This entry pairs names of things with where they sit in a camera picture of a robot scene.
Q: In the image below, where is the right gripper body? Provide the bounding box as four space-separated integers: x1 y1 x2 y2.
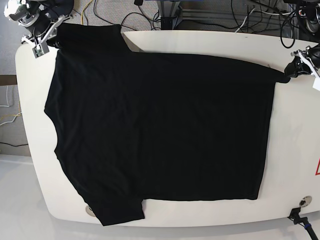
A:
20 14 73 47

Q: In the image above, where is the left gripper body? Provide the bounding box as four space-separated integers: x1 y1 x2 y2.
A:
291 46 320 76

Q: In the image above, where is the black T-shirt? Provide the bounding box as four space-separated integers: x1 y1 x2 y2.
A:
44 23 290 226

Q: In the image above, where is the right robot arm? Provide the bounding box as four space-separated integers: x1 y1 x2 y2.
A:
3 0 75 55

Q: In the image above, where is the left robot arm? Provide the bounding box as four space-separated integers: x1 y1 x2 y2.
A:
280 0 320 78

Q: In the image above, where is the red warning sticker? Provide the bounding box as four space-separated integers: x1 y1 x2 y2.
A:
315 159 320 176

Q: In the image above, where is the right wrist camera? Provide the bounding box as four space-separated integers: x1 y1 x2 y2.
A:
32 42 50 58

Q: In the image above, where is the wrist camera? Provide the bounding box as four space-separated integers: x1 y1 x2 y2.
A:
32 42 50 58
312 78 320 91

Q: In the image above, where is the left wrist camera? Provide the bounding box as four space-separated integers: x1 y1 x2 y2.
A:
312 78 320 91

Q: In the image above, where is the yellow cable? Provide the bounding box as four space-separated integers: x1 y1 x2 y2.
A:
80 0 94 26

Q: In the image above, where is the white cable on floor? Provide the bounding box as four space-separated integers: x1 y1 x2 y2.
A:
0 84 21 126

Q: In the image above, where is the aluminium frame column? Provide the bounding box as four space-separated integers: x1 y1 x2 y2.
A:
156 0 183 30

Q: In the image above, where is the right table cable grommet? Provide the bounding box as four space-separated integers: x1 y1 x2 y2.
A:
299 195 312 208

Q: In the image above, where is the table cable grommet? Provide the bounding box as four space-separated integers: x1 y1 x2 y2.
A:
299 195 312 208
85 205 96 217

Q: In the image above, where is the black clamp with cable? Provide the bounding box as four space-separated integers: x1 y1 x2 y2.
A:
287 207 319 240

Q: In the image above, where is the left table cable grommet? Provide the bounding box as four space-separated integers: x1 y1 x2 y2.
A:
85 205 96 217

